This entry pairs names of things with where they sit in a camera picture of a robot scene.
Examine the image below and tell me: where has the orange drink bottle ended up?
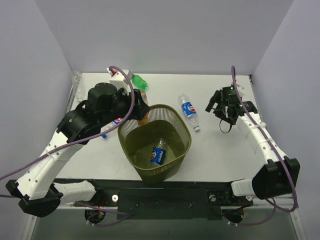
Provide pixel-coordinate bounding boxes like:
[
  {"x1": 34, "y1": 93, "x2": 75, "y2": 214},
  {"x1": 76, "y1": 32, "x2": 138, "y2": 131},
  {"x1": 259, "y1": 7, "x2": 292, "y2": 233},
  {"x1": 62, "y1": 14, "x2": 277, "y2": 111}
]
[{"x1": 137, "y1": 90, "x2": 149, "y2": 126}]

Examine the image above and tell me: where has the Pepsi bottle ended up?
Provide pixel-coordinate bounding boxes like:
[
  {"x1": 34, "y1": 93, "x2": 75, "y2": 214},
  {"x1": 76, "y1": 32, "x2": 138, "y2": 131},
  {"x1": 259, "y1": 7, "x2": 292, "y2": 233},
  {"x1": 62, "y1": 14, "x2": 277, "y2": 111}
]
[
  {"x1": 177, "y1": 94, "x2": 201, "y2": 133},
  {"x1": 101, "y1": 118, "x2": 122, "y2": 140},
  {"x1": 150, "y1": 138, "x2": 167, "y2": 168}
]

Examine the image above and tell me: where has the green plastic bottle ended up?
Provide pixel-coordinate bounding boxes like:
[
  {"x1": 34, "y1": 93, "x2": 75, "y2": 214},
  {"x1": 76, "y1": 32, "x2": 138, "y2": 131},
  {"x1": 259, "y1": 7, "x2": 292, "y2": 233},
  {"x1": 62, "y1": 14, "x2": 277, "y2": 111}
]
[{"x1": 128, "y1": 72, "x2": 148, "y2": 91}]

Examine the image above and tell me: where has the clear unlabelled plastic bottle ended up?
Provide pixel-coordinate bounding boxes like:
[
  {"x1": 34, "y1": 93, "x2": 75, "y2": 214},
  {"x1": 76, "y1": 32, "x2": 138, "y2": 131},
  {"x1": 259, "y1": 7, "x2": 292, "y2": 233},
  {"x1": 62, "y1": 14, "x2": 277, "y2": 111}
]
[{"x1": 72, "y1": 70, "x2": 84, "y2": 103}]

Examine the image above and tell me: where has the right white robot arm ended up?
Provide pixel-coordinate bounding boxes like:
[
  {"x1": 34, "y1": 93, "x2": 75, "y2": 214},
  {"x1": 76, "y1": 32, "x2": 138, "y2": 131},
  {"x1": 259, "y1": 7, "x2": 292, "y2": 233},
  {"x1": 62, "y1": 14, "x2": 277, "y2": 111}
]
[{"x1": 205, "y1": 85, "x2": 300, "y2": 205}]

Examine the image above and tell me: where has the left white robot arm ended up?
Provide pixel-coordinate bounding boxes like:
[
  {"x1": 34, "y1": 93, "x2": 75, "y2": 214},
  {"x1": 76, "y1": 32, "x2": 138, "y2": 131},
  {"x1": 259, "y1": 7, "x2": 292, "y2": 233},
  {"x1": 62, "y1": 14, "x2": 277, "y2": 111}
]
[{"x1": 5, "y1": 82, "x2": 150, "y2": 218}]

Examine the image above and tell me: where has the olive green mesh bin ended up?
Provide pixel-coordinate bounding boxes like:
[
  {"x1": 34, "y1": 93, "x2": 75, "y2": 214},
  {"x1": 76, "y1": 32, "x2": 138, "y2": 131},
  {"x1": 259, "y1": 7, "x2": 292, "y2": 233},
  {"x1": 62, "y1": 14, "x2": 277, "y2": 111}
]
[{"x1": 117, "y1": 104, "x2": 192, "y2": 185}]

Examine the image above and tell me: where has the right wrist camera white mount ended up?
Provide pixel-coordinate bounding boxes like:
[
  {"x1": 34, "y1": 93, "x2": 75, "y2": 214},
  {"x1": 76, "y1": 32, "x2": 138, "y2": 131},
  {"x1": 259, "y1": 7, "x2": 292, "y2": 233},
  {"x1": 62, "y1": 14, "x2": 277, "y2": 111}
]
[{"x1": 234, "y1": 83, "x2": 245, "y2": 98}]

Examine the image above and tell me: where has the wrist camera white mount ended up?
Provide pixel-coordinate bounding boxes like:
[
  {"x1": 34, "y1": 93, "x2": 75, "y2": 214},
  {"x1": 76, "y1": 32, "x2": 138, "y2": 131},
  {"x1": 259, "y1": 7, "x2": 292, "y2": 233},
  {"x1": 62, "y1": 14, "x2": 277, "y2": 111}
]
[
  {"x1": 234, "y1": 83, "x2": 245, "y2": 98},
  {"x1": 107, "y1": 67, "x2": 131, "y2": 95}
]

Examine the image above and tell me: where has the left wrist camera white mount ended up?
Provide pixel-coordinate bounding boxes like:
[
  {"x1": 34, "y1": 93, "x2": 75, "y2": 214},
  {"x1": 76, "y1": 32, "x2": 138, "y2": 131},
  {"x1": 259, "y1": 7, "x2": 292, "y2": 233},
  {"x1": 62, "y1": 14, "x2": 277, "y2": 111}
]
[{"x1": 107, "y1": 67, "x2": 131, "y2": 95}]

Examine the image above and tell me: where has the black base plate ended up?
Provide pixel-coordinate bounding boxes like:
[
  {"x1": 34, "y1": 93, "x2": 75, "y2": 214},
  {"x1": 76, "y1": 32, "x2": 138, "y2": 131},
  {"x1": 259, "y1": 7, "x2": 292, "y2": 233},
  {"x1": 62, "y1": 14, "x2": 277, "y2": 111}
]
[{"x1": 54, "y1": 178, "x2": 248, "y2": 221}]

